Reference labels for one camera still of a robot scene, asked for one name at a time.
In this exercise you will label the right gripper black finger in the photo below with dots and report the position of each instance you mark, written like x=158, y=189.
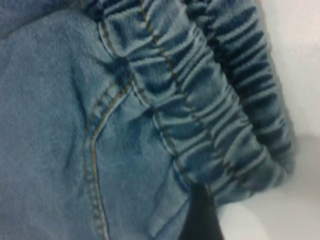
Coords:
x=205, y=220

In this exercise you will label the blue denim pants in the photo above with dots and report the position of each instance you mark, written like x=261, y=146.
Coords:
x=50, y=125

